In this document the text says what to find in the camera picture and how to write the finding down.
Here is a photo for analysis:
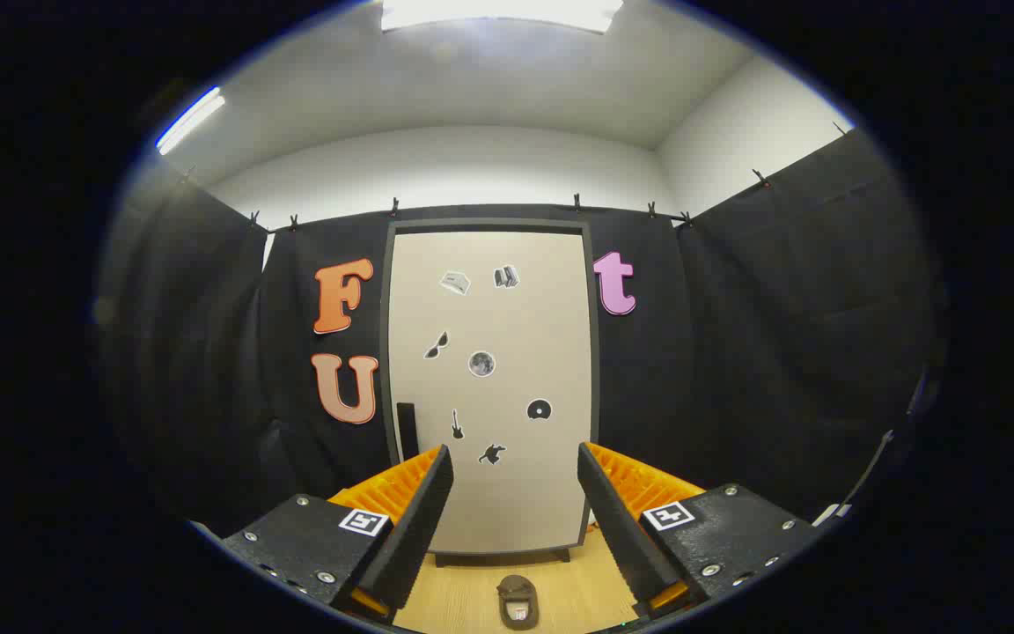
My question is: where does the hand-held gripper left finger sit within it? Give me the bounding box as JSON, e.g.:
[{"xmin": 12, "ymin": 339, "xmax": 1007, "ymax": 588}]
[{"xmin": 224, "ymin": 445, "xmax": 455, "ymax": 624}]

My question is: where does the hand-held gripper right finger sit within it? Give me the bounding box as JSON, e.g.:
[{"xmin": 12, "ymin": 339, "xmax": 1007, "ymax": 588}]
[{"xmin": 577, "ymin": 443, "xmax": 821, "ymax": 619}]

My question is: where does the black door handle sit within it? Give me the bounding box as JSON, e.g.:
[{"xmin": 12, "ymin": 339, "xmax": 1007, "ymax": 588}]
[{"xmin": 396, "ymin": 402, "xmax": 421, "ymax": 463}]

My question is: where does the brown fuzzy slipper shoe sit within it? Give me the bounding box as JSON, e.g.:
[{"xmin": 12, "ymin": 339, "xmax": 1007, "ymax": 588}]
[{"xmin": 496, "ymin": 574, "xmax": 540, "ymax": 631}]

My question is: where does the dark grey shoe cabinet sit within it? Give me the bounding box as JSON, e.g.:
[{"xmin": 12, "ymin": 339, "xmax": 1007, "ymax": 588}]
[{"xmin": 379, "ymin": 217, "xmax": 601, "ymax": 567}]

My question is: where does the black backdrop cloth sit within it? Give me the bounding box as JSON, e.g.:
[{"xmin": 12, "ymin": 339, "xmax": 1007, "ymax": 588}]
[{"xmin": 98, "ymin": 128, "xmax": 948, "ymax": 540}]

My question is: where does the ceiling tube light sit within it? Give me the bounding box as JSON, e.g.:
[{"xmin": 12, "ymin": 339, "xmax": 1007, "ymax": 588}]
[{"xmin": 155, "ymin": 86, "xmax": 228, "ymax": 157}]

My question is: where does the ceiling panel light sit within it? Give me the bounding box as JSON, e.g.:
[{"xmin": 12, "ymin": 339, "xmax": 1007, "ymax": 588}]
[{"xmin": 381, "ymin": 0, "xmax": 624, "ymax": 34}]

